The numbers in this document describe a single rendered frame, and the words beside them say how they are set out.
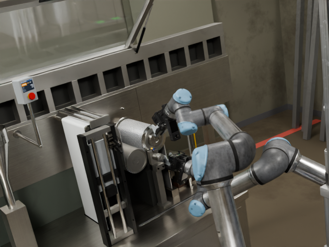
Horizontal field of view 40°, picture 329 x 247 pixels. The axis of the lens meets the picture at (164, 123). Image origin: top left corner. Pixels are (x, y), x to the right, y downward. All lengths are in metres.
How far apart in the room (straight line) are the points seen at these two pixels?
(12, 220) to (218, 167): 0.97
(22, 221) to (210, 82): 1.47
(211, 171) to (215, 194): 0.08
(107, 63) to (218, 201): 1.15
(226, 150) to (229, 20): 4.02
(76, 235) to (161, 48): 1.14
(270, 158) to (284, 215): 2.00
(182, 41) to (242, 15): 2.92
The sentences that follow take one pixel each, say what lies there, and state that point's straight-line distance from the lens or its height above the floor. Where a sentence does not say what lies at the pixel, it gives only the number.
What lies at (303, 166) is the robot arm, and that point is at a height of 1.15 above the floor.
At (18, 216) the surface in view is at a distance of 2.08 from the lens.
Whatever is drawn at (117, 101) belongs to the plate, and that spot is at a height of 1.39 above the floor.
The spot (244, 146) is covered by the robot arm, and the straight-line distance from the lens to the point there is 1.57.
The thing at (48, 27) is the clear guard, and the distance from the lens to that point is 2.04.
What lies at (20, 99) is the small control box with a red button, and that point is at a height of 1.63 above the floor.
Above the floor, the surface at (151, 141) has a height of 1.25.
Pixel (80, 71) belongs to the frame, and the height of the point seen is 1.61.
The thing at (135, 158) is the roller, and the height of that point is 1.19.
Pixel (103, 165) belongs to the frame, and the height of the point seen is 1.27.
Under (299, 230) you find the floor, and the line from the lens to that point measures 3.67.
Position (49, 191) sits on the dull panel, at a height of 1.06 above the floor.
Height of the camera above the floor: 2.02
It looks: 19 degrees down
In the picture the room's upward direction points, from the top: 10 degrees counter-clockwise
